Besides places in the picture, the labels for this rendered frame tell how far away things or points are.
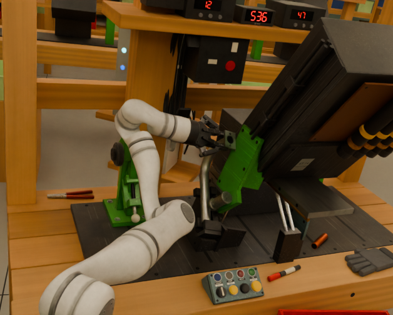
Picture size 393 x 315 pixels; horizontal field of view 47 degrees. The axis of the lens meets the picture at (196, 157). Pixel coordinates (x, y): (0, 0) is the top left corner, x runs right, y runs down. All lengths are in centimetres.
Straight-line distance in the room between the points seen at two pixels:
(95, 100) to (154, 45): 28
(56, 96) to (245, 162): 66
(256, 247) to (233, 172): 27
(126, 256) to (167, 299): 36
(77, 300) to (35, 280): 55
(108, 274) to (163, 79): 81
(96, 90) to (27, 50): 28
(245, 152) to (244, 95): 47
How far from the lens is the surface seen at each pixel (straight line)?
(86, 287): 77
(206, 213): 141
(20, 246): 143
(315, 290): 140
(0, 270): 276
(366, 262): 156
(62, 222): 152
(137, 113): 121
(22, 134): 150
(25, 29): 141
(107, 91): 158
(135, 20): 132
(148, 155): 117
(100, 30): 818
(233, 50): 147
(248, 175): 135
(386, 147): 137
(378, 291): 160
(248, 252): 145
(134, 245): 91
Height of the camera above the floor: 172
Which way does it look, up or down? 24 degrees down
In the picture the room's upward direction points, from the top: 9 degrees clockwise
